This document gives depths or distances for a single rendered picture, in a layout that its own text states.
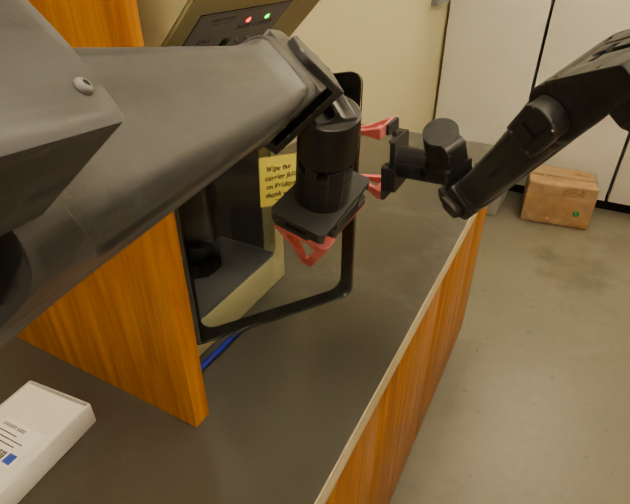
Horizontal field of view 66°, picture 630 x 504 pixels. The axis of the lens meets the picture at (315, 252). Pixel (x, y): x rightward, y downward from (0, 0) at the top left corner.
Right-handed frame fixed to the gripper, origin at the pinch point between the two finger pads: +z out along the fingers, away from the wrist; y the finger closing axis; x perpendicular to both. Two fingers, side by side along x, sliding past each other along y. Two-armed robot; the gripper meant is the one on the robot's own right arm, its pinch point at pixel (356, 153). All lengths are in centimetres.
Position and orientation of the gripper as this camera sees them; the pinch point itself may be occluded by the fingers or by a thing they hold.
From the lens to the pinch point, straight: 94.3
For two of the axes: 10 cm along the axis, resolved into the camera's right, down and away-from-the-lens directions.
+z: -8.7, -2.4, 4.4
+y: -0.6, -8.1, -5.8
